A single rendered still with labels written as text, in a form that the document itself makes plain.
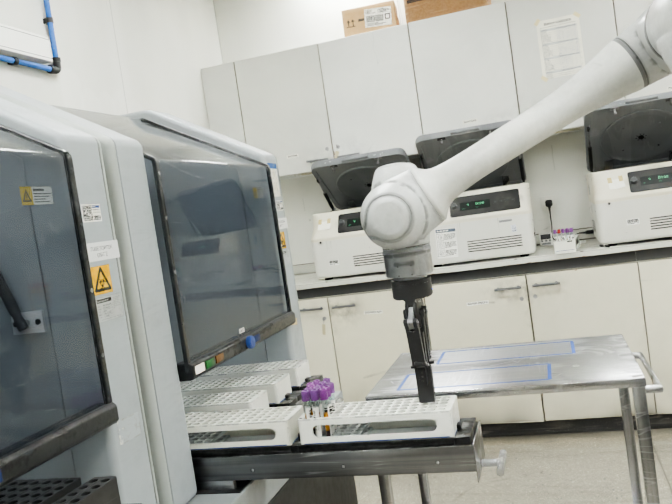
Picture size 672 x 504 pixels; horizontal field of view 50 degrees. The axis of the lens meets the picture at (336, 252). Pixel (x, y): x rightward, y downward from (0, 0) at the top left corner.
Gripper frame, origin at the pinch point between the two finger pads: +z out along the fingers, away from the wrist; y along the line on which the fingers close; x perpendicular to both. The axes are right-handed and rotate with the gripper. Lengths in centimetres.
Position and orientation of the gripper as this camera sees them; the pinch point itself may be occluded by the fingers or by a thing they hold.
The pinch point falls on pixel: (425, 383)
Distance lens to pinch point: 138.5
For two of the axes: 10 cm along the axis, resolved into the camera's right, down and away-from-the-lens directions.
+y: -2.8, 0.9, -9.6
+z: 1.4, 9.9, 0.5
